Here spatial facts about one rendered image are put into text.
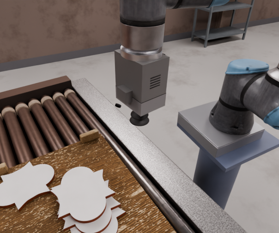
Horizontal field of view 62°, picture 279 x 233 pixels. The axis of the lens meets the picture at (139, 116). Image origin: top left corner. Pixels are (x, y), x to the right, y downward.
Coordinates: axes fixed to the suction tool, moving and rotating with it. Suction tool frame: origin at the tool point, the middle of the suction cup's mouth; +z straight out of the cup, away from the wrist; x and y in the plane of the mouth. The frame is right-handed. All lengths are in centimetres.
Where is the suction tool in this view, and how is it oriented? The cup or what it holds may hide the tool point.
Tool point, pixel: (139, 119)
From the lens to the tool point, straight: 50.9
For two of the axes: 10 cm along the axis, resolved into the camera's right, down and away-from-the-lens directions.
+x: 7.8, -3.5, 5.1
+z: -0.2, 8.1, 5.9
